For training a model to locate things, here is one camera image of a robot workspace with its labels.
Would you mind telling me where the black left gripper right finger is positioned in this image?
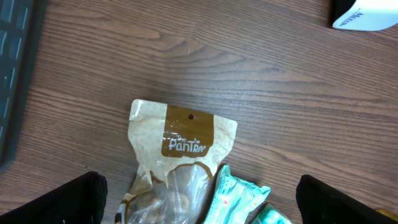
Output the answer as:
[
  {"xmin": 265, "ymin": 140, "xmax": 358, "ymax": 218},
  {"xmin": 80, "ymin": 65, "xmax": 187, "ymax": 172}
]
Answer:
[{"xmin": 295, "ymin": 175, "xmax": 397, "ymax": 224}]

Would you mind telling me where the teal white carton pack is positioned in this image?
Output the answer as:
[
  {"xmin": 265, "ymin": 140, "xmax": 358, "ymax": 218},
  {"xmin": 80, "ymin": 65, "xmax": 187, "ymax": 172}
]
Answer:
[{"xmin": 250, "ymin": 203, "xmax": 292, "ymax": 224}]

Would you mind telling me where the brown Pantree snack pouch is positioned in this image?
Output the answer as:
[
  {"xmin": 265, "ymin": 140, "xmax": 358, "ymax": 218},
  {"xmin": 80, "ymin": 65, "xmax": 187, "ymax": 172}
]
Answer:
[{"xmin": 114, "ymin": 99, "xmax": 237, "ymax": 223}]

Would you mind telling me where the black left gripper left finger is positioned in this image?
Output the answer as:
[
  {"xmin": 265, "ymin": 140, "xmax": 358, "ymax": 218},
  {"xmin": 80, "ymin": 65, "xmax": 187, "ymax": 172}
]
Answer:
[{"xmin": 1, "ymin": 171, "xmax": 108, "ymax": 224}]

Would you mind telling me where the teal white packet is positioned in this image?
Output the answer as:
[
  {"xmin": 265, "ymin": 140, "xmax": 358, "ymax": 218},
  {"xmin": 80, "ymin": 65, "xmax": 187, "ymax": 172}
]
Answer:
[{"xmin": 203, "ymin": 165, "xmax": 271, "ymax": 224}]

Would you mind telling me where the grey plastic mesh basket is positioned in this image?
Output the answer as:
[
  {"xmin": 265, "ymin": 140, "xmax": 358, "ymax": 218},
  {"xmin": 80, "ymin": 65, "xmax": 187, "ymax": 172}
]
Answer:
[{"xmin": 1, "ymin": 0, "xmax": 48, "ymax": 173}]

